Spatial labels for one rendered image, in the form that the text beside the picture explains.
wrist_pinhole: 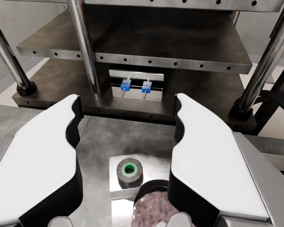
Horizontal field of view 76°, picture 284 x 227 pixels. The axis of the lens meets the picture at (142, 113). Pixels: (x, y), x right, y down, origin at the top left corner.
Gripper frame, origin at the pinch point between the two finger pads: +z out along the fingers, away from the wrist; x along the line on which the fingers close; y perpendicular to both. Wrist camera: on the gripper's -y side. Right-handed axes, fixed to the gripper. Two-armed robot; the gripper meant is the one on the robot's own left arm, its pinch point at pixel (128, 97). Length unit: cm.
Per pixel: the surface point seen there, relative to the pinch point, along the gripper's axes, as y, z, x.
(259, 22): 18, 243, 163
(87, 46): 12, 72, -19
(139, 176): 38.2, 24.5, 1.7
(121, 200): 46, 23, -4
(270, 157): 43, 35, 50
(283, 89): 34, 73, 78
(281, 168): 44, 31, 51
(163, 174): 40.9, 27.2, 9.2
